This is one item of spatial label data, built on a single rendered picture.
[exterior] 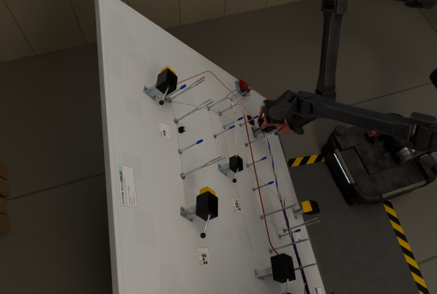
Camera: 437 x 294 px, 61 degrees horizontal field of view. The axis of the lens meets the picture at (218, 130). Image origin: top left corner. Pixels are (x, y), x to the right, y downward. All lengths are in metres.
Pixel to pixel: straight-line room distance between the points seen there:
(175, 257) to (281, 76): 2.36
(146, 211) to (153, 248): 0.08
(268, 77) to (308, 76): 0.33
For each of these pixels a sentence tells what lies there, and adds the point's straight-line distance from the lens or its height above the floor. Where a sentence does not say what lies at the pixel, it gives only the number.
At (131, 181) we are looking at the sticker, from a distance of 0.89.
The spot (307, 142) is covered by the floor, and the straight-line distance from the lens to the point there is 2.83.
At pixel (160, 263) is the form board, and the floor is 1.56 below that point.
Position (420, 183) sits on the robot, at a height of 0.24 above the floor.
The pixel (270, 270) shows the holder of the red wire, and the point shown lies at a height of 1.28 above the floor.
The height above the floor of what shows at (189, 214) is 1.49.
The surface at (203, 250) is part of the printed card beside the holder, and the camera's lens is 1.02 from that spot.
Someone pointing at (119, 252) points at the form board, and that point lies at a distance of 0.82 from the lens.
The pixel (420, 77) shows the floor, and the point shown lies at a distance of 3.56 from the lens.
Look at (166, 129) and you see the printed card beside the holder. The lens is 1.08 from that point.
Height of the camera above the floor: 2.43
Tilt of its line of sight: 62 degrees down
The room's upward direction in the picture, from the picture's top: 7 degrees clockwise
